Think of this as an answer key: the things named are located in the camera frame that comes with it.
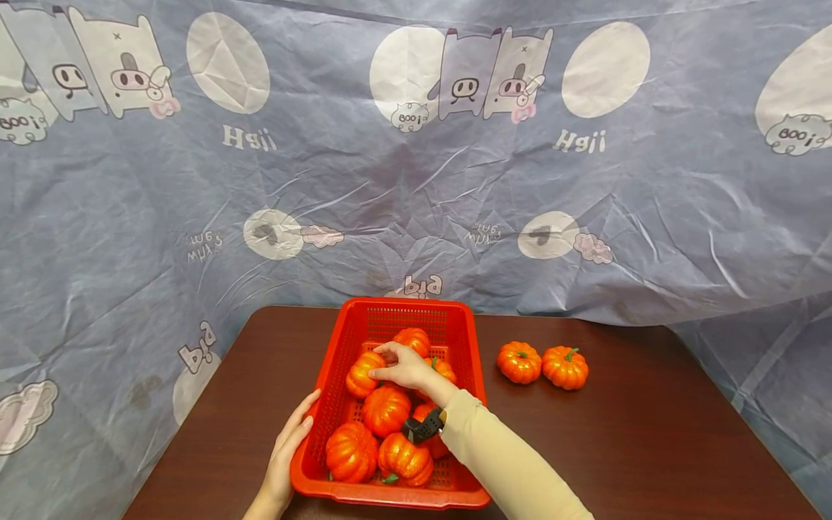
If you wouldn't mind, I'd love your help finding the person's right hand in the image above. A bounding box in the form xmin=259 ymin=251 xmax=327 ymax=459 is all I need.
xmin=368 ymin=342 xmax=451 ymax=405

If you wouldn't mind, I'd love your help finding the person's left hand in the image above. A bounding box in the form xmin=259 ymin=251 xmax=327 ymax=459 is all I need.
xmin=260 ymin=389 xmax=322 ymax=508

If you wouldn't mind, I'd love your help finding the small orange toy pumpkin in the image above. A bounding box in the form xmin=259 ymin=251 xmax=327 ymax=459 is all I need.
xmin=496 ymin=341 xmax=543 ymax=385
xmin=344 ymin=351 xmax=389 ymax=400
xmin=541 ymin=347 xmax=591 ymax=391

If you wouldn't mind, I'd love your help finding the red plastic perforated basket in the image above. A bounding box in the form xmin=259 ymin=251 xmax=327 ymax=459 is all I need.
xmin=290 ymin=297 xmax=493 ymax=511

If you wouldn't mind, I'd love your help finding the person's right forearm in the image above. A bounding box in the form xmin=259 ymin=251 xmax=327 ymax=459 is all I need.
xmin=425 ymin=377 xmax=594 ymax=520

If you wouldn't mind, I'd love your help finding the person's left forearm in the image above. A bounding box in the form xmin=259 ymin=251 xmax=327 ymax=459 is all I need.
xmin=242 ymin=493 xmax=288 ymax=520

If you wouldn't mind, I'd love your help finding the pile of orange pumpkins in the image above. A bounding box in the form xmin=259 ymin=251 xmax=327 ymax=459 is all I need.
xmin=325 ymin=327 xmax=458 ymax=488

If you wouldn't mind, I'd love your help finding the black wrist band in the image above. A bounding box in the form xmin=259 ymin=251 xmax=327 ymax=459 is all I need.
xmin=401 ymin=407 xmax=449 ymax=446

